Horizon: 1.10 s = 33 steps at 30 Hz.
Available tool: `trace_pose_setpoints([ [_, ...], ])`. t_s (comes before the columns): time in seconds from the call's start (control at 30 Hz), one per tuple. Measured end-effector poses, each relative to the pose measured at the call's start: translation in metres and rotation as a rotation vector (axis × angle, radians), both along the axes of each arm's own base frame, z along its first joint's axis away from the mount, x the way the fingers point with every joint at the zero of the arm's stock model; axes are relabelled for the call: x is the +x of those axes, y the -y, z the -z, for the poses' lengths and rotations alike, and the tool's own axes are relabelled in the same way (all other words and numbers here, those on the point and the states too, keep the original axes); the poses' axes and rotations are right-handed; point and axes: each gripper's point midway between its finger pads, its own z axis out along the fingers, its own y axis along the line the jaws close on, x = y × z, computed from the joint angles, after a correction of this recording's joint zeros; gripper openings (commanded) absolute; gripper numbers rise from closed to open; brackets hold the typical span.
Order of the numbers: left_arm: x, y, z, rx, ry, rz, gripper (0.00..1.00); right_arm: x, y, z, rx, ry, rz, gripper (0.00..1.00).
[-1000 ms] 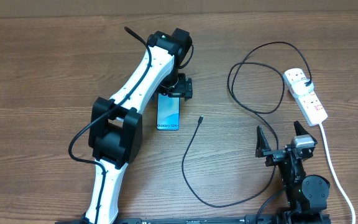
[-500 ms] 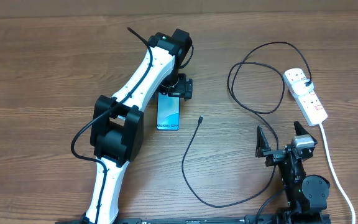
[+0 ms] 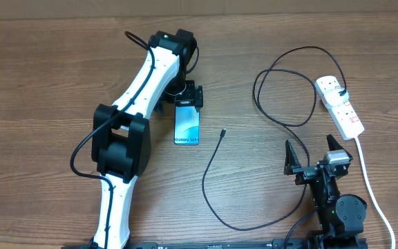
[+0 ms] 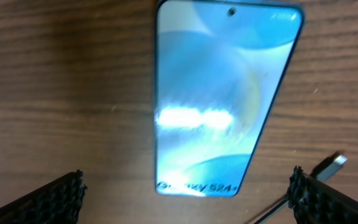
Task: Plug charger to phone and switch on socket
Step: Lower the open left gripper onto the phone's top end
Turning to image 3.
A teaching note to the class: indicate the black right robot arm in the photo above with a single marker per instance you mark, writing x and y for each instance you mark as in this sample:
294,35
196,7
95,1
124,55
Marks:
341,216

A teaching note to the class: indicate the white USB charger plug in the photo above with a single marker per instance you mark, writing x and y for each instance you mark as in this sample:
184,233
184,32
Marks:
335,97

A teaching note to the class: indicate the white power strip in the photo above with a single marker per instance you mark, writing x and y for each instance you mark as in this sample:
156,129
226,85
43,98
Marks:
344,116

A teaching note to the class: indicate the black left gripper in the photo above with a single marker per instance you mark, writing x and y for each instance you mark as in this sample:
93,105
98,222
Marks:
193,95

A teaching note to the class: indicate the Samsung Galaxy smartphone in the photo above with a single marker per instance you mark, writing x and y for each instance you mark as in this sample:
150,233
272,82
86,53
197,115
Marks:
187,126

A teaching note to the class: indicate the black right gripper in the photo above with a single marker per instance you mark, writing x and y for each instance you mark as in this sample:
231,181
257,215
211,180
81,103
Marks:
303,173

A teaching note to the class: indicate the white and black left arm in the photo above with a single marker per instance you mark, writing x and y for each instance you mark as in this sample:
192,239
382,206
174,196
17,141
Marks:
121,136

